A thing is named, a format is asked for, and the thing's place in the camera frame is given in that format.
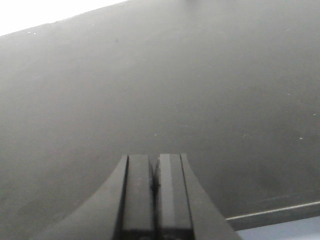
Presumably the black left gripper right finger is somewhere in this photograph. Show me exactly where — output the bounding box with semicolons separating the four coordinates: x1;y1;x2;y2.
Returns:
154;153;241;240

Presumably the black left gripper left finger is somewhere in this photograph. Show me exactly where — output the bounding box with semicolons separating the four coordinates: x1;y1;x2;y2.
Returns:
35;155;155;240

